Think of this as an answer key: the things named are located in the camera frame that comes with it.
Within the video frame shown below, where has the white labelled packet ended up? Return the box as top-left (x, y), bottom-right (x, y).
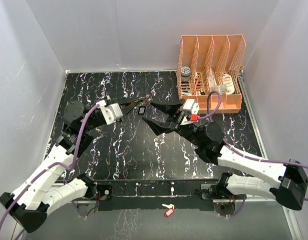
top-left (211, 73), bottom-right (235, 95)

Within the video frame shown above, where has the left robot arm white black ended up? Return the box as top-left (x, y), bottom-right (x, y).
top-left (0, 96), bottom-right (144, 233)

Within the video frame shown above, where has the small jar with lid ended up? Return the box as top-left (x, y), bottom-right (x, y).
top-left (181, 66), bottom-right (191, 83)

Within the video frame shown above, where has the red tag with key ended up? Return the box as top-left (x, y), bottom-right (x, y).
top-left (162, 203), bottom-right (175, 218)

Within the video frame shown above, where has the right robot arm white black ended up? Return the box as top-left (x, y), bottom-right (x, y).
top-left (143, 99), bottom-right (308, 211)

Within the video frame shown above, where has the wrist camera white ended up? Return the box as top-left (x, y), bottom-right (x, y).
top-left (96, 100), bottom-right (123, 125)
top-left (183, 98), bottom-right (199, 122)

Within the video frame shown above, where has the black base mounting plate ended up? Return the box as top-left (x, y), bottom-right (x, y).
top-left (95, 179), bottom-right (247, 212)

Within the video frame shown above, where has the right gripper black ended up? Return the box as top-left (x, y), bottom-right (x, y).
top-left (143, 100), bottom-right (203, 147)

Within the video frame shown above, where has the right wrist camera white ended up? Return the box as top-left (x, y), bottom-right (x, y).
top-left (183, 98), bottom-right (199, 122)

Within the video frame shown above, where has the orange file organizer rack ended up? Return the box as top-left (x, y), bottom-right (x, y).
top-left (176, 34), bottom-right (246, 114)

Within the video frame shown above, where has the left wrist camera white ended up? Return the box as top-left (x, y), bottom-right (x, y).
top-left (96, 100), bottom-right (123, 125)

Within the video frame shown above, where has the black key tag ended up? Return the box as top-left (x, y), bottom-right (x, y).
top-left (138, 105), bottom-right (146, 116)

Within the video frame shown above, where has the red handled key organizer plate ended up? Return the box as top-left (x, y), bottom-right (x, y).
top-left (126, 94), bottom-right (151, 106)

